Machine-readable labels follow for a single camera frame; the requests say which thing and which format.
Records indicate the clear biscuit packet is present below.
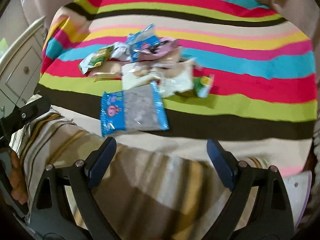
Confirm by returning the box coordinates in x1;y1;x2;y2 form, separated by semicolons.
121;61;163;90

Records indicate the person's left hand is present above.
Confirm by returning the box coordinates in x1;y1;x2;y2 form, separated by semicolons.
9;150;28;205

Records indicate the green pea snack bag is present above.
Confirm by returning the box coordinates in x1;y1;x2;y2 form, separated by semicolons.
79;45;114;75

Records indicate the white storage box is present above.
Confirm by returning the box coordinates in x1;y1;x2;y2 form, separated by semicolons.
283;171;312;230

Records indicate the white cookie packet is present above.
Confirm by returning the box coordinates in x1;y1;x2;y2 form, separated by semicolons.
158;59;197;98

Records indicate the white ornate cabinet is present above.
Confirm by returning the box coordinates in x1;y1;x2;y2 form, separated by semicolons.
0;16;47;117

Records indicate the white crumpled wrapper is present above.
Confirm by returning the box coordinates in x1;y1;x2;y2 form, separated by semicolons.
110;42;131;61

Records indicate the blue clear snack bag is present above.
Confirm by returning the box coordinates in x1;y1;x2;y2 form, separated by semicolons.
125;24;160;62

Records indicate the pink purple snack wrapper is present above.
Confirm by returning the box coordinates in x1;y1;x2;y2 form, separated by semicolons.
138;37;179;61

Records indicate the colourful striped table cloth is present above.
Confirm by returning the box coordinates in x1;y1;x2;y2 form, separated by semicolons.
35;0;317;176

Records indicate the white green snack packet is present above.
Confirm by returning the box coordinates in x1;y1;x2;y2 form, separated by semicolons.
194;75;214;98

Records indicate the blue cartoon snack bag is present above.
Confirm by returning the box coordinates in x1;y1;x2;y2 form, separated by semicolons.
100;81;169;137

